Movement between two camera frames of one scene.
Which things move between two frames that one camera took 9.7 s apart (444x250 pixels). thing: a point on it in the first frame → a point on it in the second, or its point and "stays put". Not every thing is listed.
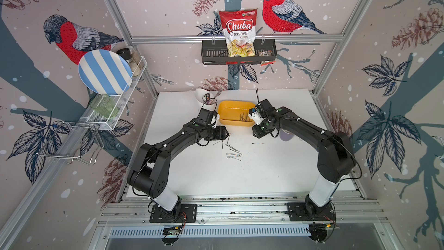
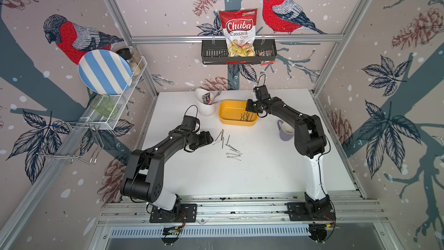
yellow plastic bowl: [235, 113] stays put
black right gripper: [256, 132] → [247, 106]
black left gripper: [221, 133] → [206, 139]
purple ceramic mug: [285, 135] stays put
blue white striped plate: [105, 72] stays put
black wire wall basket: [215, 52] stays put
